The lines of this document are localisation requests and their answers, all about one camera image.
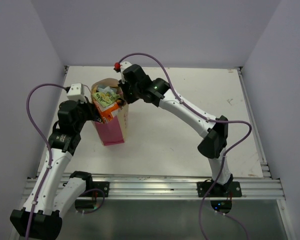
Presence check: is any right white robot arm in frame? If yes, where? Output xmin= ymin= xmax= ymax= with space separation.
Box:
xmin=114 ymin=62 xmax=233 ymax=197

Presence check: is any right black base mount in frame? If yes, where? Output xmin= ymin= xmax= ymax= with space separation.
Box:
xmin=196 ymin=178 xmax=243 ymax=198

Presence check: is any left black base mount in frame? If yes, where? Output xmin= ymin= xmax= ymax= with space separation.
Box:
xmin=80 ymin=181 xmax=110 ymax=198

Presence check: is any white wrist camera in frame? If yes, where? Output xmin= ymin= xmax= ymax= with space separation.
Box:
xmin=66 ymin=83 xmax=88 ymax=103
xmin=113 ymin=61 xmax=132 ymax=83

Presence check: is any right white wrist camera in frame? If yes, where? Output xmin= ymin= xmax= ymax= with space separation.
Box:
xmin=113 ymin=61 xmax=132 ymax=83

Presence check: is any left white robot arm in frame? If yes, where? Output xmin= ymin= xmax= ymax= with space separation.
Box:
xmin=10 ymin=100 xmax=97 ymax=240

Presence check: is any pink and cream paper bag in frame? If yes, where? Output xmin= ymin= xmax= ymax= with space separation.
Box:
xmin=90 ymin=78 xmax=129 ymax=147

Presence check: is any orange snack packet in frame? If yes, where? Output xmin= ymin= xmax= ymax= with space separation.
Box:
xmin=93 ymin=101 xmax=121 ymax=124

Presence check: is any aluminium rail frame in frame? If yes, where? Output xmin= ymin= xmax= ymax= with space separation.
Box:
xmin=9 ymin=172 xmax=297 ymax=240

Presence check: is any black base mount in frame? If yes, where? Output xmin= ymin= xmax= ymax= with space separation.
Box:
xmin=80 ymin=181 xmax=110 ymax=198
xmin=196 ymin=178 xmax=243 ymax=198

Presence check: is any small green snack packet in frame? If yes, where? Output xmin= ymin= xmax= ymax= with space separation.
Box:
xmin=92 ymin=91 xmax=120 ymax=108

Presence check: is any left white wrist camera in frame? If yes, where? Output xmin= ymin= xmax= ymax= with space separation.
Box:
xmin=66 ymin=83 xmax=88 ymax=103

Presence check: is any small silver blue packet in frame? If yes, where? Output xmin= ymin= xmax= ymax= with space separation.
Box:
xmin=97 ymin=86 xmax=117 ymax=94

